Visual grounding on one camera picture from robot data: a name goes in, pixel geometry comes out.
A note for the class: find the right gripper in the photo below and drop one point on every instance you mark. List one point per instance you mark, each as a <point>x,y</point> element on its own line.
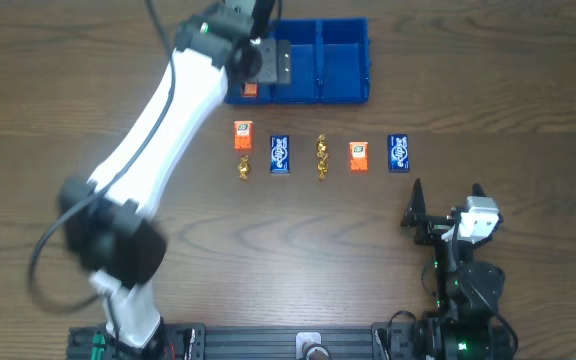
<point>430,230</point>

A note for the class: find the blue candy pack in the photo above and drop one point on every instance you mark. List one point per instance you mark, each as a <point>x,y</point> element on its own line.
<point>398,154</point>
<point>279,155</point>

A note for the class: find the orange candy box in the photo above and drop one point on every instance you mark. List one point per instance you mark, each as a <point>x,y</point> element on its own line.
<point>243,140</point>
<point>358,157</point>
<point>250,90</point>

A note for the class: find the gold candy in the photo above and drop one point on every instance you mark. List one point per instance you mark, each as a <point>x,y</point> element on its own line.
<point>322,168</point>
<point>321,145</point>
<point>244,168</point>

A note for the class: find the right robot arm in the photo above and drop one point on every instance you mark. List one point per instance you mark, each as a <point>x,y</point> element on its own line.
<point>483,285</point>

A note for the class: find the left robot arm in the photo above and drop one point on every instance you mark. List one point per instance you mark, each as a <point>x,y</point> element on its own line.
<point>168,130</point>

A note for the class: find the blue tray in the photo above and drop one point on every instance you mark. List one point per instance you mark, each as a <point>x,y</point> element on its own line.
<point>338,75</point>

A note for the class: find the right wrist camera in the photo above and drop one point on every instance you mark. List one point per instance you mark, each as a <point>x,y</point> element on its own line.
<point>473,220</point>

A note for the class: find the mounting rail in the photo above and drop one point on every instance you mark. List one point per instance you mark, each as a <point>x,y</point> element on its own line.
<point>268,342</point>

